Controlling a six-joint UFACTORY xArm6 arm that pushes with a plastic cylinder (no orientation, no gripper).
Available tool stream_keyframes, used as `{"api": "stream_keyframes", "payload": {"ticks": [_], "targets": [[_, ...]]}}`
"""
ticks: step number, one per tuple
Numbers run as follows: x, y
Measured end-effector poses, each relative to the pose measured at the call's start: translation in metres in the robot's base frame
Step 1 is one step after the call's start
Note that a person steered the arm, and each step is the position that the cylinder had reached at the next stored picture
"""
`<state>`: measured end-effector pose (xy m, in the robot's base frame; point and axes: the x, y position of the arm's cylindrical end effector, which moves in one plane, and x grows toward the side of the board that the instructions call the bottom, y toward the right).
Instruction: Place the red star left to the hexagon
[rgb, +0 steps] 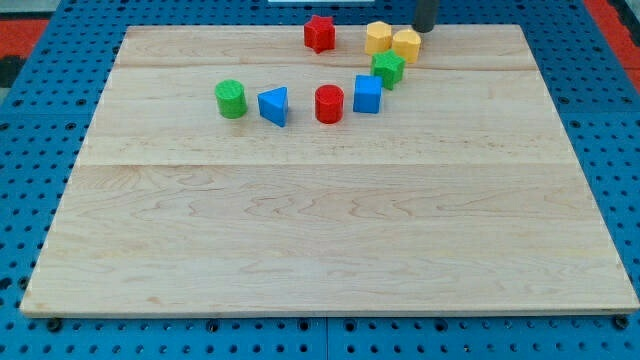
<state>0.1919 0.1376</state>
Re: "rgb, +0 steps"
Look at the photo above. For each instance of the green star block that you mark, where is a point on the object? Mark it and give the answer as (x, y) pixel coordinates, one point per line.
(389, 66)

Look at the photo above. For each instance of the red star block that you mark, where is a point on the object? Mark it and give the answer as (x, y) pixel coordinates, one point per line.
(319, 33)

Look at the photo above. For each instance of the yellow hexagon block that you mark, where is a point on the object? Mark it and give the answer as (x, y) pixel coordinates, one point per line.
(378, 37)

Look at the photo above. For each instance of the red cylinder block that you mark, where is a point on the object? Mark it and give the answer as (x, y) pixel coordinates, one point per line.
(329, 104)

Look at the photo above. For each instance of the blue triangle block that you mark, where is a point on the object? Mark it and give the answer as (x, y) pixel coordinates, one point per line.
(273, 105)

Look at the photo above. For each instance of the light wooden board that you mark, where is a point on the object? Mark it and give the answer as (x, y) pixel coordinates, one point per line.
(462, 196)

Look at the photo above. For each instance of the blue cube block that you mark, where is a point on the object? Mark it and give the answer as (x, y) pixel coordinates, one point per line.
(367, 94)

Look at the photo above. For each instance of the green cylinder block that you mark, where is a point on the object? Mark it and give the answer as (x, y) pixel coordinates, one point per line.
(231, 99)

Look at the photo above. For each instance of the yellow heart block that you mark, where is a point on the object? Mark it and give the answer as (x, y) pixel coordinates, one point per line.
(406, 43)

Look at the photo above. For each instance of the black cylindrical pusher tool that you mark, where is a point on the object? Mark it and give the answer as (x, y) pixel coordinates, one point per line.
(425, 15)

